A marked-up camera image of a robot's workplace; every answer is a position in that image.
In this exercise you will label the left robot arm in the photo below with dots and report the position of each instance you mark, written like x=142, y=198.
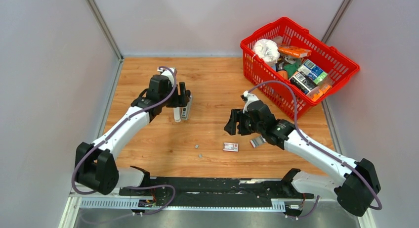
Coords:
x=95, y=162

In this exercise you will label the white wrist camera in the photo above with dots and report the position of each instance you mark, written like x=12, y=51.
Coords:
x=248, y=98
x=170, y=72

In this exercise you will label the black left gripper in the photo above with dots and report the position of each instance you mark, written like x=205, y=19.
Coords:
x=181, y=100

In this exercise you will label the red white staple box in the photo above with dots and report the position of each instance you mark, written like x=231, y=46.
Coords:
x=230, y=147

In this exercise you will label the black white box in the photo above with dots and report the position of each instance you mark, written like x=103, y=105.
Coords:
x=303, y=83

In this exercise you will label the white stapler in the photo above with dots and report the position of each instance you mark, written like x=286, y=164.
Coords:
x=177, y=114

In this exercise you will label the grey stapler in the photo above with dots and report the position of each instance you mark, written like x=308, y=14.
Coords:
x=185, y=112

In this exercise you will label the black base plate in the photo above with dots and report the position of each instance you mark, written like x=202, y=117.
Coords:
x=218, y=192

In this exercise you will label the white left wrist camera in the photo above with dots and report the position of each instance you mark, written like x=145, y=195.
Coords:
x=170, y=72

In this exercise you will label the orange box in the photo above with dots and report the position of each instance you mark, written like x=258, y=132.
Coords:
x=294, y=51

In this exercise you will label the open staple box tray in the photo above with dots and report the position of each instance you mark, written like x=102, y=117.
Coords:
x=257, y=141

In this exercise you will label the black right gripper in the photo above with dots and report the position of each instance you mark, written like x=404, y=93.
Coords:
x=235, y=117

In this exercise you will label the blue green box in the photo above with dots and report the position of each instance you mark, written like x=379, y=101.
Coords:
x=313, y=71

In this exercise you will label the white crumpled bag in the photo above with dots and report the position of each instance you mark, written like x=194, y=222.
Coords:
x=267, y=50

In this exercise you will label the red plastic basket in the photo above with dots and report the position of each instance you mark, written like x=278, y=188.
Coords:
x=285, y=96

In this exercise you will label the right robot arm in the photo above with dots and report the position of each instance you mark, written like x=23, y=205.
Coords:
x=353, y=184

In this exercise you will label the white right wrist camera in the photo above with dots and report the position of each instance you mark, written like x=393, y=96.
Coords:
x=248, y=98

